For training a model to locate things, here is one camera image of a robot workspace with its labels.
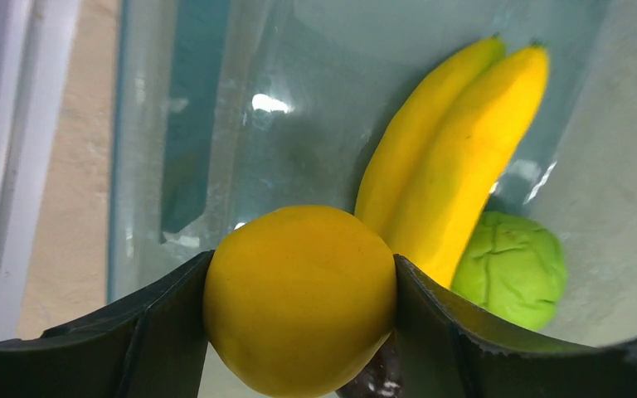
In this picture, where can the dark round fake fruit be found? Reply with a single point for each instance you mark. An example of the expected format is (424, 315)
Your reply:
(381, 377)

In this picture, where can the teal plastic container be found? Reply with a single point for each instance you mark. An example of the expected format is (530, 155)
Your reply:
(226, 110)

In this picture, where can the aluminium frame rail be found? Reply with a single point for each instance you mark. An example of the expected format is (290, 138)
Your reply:
(36, 39)

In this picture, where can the green fake lime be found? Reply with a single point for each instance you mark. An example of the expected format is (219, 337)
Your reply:
(514, 268)

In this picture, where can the yellow fake banana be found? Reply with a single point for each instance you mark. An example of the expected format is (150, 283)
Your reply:
(446, 146)

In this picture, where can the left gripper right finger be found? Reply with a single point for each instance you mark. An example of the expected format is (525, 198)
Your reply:
(449, 347)

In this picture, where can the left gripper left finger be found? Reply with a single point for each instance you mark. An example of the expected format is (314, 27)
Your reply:
(150, 343)

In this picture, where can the yellow fake lemon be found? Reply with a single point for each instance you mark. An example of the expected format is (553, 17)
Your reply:
(297, 302)

